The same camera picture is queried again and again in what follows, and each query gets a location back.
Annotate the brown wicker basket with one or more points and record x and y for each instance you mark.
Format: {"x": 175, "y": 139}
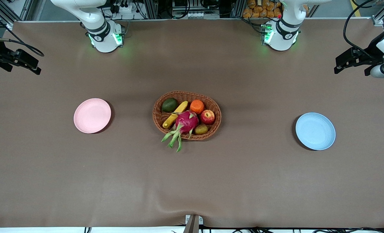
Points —
{"x": 211, "y": 103}

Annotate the orange fruit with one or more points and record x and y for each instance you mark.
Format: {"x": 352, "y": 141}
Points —
{"x": 197, "y": 106}

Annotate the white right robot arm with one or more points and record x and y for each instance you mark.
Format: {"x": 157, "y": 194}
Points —
{"x": 104, "y": 42}

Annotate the yellow banana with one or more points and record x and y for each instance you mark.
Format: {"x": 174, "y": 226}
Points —
{"x": 180, "y": 107}

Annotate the brown table mat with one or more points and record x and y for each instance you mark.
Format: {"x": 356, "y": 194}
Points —
{"x": 192, "y": 181}

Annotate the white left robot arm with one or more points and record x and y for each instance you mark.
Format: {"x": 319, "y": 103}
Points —
{"x": 282, "y": 38}

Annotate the bag of bread rolls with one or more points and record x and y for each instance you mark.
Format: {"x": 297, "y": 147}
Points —
{"x": 259, "y": 9}

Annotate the pink plate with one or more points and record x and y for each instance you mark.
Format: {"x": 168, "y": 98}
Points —
{"x": 92, "y": 116}

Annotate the red apple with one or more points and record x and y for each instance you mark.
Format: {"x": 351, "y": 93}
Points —
{"x": 207, "y": 117}

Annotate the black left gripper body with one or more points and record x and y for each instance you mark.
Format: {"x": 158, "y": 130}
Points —
{"x": 374, "y": 55}

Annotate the green avocado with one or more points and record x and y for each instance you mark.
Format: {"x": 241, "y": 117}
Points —
{"x": 169, "y": 105}

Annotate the white power strip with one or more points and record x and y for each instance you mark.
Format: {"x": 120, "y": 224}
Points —
{"x": 124, "y": 9}

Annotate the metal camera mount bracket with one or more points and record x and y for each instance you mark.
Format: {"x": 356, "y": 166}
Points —
{"x": 193, "y": 223}

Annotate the brown kiwi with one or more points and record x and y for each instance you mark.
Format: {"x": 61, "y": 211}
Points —
{"x": 201, "y": 129}

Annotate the pink dragon fruit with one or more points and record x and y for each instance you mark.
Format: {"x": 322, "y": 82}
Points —
{"x": 187, "y": 122}

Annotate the blue plate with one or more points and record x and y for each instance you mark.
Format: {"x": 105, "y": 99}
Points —
{"x": 315, "y": 131}

